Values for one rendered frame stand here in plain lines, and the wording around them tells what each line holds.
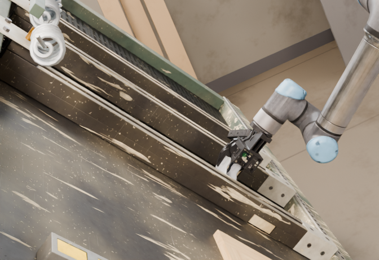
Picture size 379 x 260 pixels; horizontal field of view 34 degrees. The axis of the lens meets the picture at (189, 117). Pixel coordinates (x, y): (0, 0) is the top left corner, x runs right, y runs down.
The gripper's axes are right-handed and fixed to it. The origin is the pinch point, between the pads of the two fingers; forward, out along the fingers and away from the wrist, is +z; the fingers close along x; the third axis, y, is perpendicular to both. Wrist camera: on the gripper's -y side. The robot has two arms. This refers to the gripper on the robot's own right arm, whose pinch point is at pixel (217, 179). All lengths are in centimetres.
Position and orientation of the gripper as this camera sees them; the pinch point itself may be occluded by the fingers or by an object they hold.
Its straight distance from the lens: 179.7
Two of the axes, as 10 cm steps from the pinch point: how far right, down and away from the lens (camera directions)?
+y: 2.1, 3.9, -9.0
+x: 7.8, 4.9, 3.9
